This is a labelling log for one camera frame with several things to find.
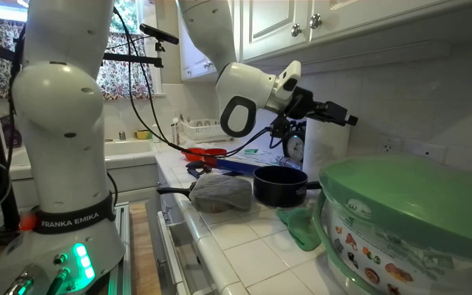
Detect black camera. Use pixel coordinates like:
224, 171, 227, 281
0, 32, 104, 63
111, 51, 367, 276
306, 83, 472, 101
137, 22, 180, 47

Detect grey quilted pot holder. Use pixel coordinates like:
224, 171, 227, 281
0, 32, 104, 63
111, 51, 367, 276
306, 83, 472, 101
186, 173, 255, 215

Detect yellow sponge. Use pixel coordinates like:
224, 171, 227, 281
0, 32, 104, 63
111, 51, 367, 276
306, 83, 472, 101
132, 129, 153, 142

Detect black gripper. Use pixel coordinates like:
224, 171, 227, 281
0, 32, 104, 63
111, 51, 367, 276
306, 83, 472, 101
283, 86, 360, 129

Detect white upper cabinets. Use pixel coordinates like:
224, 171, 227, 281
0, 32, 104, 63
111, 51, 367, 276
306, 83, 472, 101
155, 0, 472, 63

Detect white dish rack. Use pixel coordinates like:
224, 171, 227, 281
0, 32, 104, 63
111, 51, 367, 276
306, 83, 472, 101
176, 117, 221, 145

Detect red framed grater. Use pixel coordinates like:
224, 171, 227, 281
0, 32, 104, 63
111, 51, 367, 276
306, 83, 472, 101
183, 147, 229, 165

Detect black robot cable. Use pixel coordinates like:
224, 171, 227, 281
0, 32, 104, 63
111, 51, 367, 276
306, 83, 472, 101
109, 6, 276, 158

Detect blue foil box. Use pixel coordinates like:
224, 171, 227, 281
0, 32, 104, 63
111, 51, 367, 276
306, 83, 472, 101
212, 156, 281, 178

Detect black cooking pot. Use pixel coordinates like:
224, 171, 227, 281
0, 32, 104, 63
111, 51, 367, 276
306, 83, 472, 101
252, 165, 322, 210

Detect plastic container with green lid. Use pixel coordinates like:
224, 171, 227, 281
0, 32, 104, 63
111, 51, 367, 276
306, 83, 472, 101
314, 155, 472, 295

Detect green cloth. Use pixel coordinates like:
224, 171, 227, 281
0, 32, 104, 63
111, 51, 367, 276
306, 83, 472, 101
275, 206, 322, 253

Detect aluminium profile frame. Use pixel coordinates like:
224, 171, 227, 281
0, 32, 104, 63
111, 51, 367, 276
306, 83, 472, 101
106, 204, 134, 295

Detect white sink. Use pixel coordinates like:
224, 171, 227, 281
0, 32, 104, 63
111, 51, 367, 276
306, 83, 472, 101
103, 137, 158, 168

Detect white paper towel roll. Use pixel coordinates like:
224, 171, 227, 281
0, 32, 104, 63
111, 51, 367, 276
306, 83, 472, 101
301, 117, 352, 183

